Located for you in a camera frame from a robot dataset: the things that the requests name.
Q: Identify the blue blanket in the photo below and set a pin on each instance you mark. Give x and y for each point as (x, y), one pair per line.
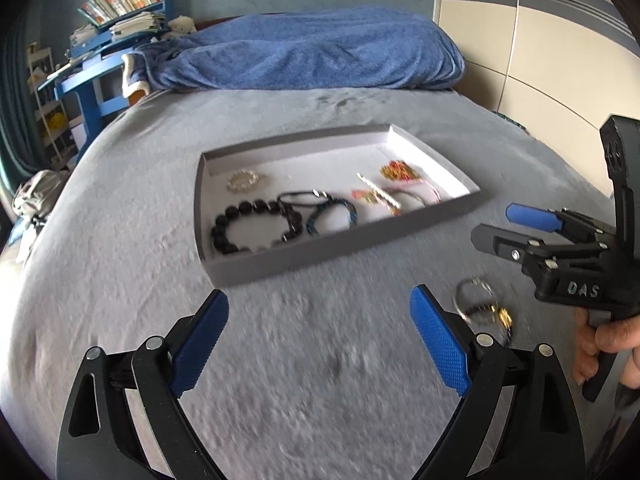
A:
(362, 47)

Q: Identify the blue desk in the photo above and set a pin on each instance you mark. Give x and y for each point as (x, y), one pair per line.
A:
(100, 55)

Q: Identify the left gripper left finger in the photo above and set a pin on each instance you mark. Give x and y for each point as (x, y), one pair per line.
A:
(98, 439)

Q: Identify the grey shallow box tray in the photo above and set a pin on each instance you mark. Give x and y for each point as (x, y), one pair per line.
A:
(273, 205)

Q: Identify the grey bag on floor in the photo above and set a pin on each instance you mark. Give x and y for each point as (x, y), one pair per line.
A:
(33, 203)

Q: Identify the green curtain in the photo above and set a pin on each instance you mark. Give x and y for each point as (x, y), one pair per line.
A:
(22, 153)

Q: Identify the white shelf rack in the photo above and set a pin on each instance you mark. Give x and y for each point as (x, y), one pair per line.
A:
(50, 113)

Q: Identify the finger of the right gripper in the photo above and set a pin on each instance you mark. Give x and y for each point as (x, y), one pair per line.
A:
(538, 219)
(502, 243)

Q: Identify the red gold ornament jewelry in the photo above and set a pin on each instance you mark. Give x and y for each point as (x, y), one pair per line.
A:
(399, 171)

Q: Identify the cream wardrobe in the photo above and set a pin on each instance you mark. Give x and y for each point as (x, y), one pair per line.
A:
(559, 68)

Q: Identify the person right hand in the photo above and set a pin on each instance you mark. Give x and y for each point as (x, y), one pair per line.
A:
(614, 337)

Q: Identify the white pearl hair clip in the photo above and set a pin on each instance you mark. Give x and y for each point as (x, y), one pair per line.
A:
(383, 195)

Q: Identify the grey bed sheet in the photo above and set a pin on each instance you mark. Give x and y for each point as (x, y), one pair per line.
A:
(320, 372)

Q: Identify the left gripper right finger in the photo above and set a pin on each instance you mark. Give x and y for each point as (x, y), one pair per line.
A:
(541, 437)

